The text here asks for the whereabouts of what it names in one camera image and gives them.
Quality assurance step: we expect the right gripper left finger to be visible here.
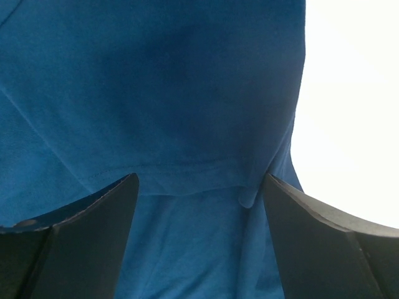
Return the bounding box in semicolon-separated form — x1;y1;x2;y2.
1;174;139;299

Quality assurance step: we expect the blue t shirt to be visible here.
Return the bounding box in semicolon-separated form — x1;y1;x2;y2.
1;1;306;298

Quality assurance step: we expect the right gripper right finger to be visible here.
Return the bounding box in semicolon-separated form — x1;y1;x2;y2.
263;174;398;299

